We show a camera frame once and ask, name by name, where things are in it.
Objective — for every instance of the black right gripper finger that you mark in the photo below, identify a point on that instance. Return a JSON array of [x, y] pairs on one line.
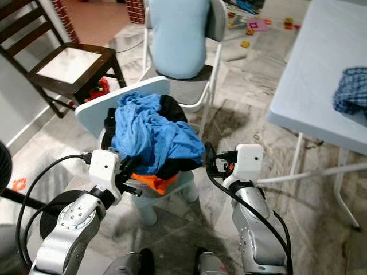
[[210, 156]]

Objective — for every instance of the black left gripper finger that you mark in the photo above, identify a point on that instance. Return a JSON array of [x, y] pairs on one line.
[[133, 191], [135, 162]]

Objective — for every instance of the silver robot right leg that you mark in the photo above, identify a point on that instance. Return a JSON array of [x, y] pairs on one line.
[[212, 263]]

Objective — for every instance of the pale blue cushion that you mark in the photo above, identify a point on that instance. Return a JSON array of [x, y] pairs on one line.
[[178, 34]]

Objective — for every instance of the blue plaid shirt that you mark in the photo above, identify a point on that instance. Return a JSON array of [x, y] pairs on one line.
[[350, 91]]

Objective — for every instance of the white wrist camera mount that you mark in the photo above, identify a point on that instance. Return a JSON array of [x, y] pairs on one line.
[[245, 163], [105, 172]]

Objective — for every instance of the orange cloth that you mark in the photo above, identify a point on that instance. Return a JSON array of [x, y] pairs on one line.
[[152, 183]]

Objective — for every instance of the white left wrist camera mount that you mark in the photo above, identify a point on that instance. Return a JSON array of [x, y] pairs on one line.
[[105, 172]]

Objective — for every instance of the white frame folding chair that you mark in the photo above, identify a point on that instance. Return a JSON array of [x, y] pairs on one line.
[[192, 89]]

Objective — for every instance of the dark wooden chair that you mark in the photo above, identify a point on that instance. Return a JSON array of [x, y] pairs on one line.
[[74, 87]]

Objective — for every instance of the pink toy tile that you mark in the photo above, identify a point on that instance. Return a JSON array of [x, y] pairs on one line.
[[257, 24]]

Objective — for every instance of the blue t-shirt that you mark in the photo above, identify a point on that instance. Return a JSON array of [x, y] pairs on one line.
[[155, 137]]

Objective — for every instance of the pale blue child chair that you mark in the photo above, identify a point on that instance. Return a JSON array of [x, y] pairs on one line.
[[97, 109]]

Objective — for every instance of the silver robot leg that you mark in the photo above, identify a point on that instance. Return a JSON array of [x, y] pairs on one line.
[[132, 263], [212, 263]]

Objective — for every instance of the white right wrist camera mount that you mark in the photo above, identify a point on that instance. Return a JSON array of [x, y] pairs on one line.
[[245, 163]]

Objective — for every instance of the red toy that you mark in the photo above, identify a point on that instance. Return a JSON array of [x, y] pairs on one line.
[[100, 89]]

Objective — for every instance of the pale blue folding table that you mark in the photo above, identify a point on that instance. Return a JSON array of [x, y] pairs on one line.
[[315, 69]]

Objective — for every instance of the black cloth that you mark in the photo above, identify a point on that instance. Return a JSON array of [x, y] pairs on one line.
[[175, 109]]

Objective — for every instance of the silver robot left leg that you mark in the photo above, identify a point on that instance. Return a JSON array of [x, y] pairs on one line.
[[132, 263]]

